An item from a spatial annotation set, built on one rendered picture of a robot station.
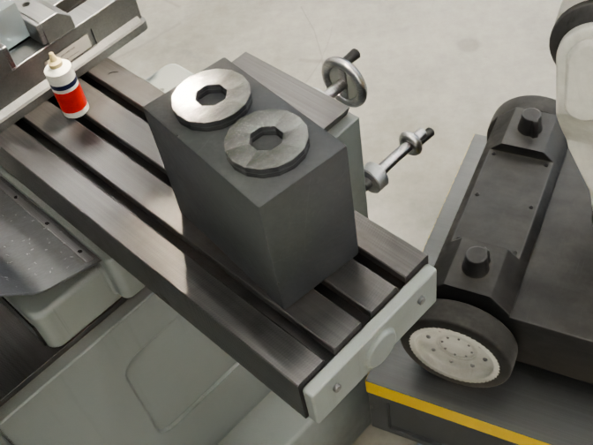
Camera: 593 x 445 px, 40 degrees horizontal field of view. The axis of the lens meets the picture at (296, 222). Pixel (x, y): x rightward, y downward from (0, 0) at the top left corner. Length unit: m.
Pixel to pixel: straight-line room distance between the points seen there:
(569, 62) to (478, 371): 0.60
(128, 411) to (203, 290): 0.49
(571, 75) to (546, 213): 0.44
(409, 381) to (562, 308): 0.31
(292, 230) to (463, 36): 2.03
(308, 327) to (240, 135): 0.24
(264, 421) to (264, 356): 0.83
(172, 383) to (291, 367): 0.61
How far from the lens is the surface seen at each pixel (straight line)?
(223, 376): 1.60
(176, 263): 1.02
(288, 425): 1.73
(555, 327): 1.40
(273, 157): 0.83
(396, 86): 2.65
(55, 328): 1.21
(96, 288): 1.22
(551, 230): 1.52
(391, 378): 1.53
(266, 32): 2.94
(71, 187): 1.16
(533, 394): 1.53
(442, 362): 1.51
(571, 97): 1.19
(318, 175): 0.84
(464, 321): 1.36
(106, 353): 1.30
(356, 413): 1.81
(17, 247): 1.20
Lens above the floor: 1.74
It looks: 50 degrees down
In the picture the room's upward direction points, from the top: 11 degrees counter-clockwise
